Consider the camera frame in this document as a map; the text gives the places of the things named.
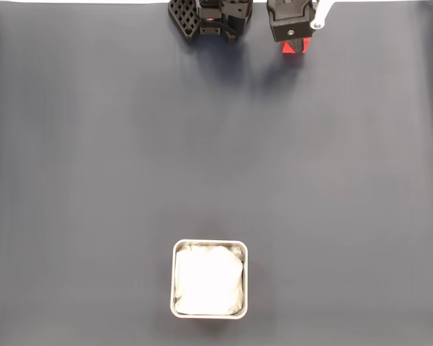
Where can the square metal box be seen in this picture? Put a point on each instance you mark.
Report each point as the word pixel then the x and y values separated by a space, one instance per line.
pixel 173 281

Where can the red cube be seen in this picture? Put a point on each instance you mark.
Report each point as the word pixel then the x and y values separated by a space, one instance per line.
pixel 284 48

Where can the dark grey table mat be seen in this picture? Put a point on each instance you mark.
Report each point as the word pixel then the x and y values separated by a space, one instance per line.
pixel 93 180

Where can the white crumpled cloth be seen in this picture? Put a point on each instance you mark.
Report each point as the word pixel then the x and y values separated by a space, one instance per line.
pixel 209 281

